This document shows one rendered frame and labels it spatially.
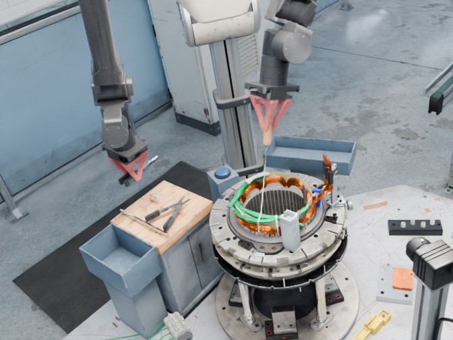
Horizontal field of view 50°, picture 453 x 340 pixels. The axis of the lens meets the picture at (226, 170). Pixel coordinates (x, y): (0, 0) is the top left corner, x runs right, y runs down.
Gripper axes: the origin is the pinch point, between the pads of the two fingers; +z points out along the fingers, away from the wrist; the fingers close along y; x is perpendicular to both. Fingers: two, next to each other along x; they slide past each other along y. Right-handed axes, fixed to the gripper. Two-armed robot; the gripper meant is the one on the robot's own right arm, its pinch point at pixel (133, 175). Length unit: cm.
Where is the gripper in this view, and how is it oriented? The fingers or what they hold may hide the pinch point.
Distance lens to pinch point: 124.1
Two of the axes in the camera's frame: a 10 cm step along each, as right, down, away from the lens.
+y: 7.6, 2.9, -5.8
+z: 1.4, 8.0, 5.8
